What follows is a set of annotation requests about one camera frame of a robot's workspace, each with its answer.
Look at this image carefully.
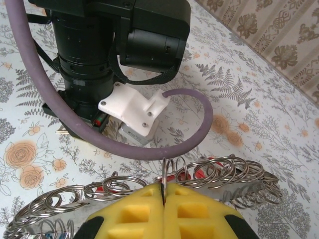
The key with blue tag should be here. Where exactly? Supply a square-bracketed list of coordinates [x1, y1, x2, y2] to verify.
[44, 230, 67, 239]

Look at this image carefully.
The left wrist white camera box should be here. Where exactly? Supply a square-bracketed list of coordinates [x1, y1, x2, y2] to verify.
[97, 82, 170, 148]

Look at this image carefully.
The chain of metal key rings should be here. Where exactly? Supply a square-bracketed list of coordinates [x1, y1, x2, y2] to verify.
[0, 153, 284, 239]

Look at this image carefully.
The floral patterned table cover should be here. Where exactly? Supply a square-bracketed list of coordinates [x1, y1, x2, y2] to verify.
[0, 0, 319, 239]

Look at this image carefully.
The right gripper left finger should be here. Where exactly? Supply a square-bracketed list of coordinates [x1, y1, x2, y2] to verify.
[76, 183, 165, 239]

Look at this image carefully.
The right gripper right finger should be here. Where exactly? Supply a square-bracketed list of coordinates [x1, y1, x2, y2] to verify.
[164, 183, 259, 239]

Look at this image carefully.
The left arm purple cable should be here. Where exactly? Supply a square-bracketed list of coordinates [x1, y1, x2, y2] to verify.
[6, 0, 214, 162]

